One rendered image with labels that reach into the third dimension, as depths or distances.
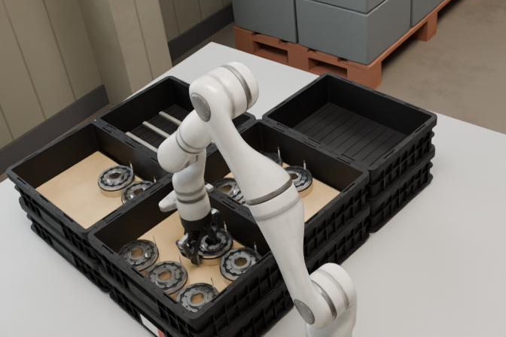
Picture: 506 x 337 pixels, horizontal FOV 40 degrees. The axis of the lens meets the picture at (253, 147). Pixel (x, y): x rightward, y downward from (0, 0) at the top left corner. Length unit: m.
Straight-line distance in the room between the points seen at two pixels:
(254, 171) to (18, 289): 0.98
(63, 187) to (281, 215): 0.97
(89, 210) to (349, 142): 0.75
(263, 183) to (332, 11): 2.46
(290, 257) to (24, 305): 0.91
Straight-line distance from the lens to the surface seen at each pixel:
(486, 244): 1.93
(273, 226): 1.23
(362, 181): 1.74
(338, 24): 3.62
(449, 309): 1.77
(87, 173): 2.08
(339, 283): 1.30
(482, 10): 4.51
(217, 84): 1.18
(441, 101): 3.66
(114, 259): 1.65
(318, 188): 1.87
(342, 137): 2.04
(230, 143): 1.19
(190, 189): 1.53
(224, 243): 1.71
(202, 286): 1.63
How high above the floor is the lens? 2.06
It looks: 37 degrees down
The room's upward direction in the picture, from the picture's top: 8 degrees counter-clockwise
